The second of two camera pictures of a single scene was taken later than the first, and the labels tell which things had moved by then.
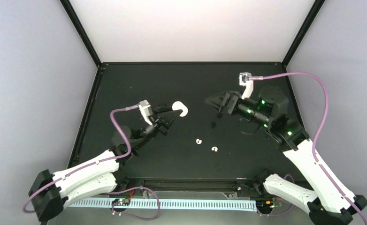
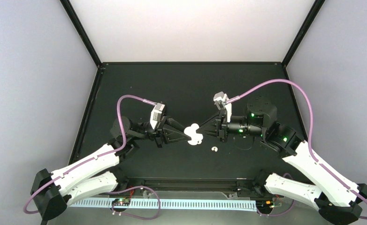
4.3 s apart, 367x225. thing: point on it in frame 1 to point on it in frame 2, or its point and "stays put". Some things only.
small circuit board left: [121, 202] stays put
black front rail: [191, 183] stays put
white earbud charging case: [178, 105] to [196, 138]
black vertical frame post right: [317, 5] stays put
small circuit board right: [264, 205] stays put
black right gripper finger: [222, 96] to [210, 127]
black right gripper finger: [217, 102] to [211, 131]
